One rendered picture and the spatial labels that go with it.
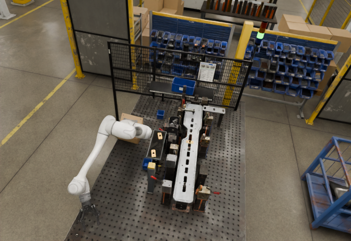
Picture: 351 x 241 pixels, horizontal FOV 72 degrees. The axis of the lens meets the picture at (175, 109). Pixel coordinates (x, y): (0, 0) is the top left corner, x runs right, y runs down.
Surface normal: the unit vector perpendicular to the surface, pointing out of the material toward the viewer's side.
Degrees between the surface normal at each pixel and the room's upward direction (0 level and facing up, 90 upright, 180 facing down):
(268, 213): 0
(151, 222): 0
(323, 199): 0
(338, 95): 90
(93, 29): 92
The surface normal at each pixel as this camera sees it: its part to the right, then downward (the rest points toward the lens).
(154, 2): -0.28, 0.63
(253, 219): 0.08, -0.74
